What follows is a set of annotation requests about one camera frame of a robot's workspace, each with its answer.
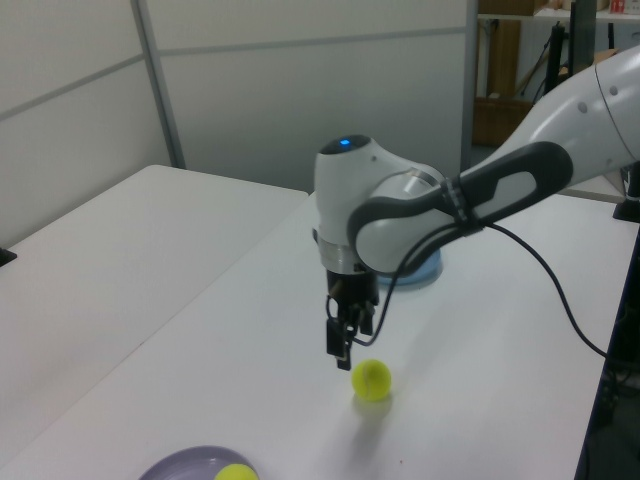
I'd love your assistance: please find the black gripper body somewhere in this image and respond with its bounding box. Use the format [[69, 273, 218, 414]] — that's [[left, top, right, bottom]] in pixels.
[[325, 269, 382, 324]]

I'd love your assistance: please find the yellow tennis ball black print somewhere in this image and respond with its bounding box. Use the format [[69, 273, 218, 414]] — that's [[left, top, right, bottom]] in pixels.
[[350, 358, 393, 402]]

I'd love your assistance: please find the blue plate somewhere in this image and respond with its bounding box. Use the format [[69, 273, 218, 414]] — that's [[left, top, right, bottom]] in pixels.
[[374, 249, 444, 290]]

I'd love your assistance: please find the purple plate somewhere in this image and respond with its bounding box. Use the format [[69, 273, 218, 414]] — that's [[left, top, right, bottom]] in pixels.
[[138, 445, 262, 480]]

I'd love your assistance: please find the brown cardboard box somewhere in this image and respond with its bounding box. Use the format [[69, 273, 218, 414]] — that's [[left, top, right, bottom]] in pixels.
[[472, 97, 534, 147]]

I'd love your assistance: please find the white background desk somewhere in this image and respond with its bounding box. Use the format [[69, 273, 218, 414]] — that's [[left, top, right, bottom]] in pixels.
[[554, 172, 629, 204]]

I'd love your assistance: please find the wooden board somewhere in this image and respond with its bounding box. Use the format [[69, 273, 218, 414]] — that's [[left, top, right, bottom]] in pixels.
[[487, 19, 521, 99]]

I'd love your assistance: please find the black tripod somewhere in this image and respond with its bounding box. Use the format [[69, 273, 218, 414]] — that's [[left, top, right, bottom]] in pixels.
[[547, 22, 571, 91]]

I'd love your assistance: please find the black vertical pole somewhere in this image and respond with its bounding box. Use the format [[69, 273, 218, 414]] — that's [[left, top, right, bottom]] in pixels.
[[569, 0, 597, 74]]

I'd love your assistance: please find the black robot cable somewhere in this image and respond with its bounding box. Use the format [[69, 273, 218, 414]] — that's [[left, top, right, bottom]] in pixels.
[[327, 222, 610, 359]]

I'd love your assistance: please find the grey partition post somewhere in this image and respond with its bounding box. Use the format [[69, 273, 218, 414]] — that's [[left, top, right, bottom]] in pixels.
[[463, 0, 482, 174], [130, 0, 187, 170]]

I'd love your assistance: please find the dark table side frame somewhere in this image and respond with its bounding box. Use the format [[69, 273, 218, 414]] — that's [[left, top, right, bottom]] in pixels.
[[573, 219, 640, 480]]

